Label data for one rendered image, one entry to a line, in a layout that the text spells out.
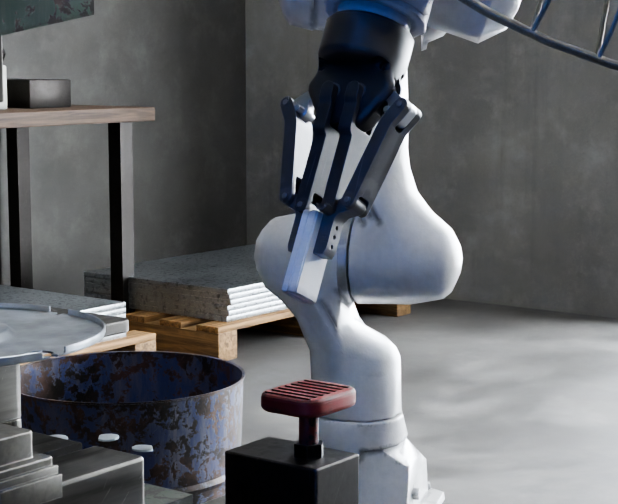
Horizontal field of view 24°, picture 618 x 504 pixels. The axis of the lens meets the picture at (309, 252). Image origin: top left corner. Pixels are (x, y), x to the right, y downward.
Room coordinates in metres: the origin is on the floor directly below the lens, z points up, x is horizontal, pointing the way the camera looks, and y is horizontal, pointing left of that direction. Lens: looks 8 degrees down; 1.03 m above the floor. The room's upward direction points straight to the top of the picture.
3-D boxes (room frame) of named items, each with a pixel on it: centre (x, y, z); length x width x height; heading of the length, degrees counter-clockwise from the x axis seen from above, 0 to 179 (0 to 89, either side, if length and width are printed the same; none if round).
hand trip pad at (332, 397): (1.15, 0.00, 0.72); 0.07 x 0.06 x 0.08; 143
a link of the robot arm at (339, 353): (1.78, -0.02, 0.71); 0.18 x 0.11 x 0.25; 75
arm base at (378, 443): (1.81, -0.08, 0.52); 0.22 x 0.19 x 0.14; 154
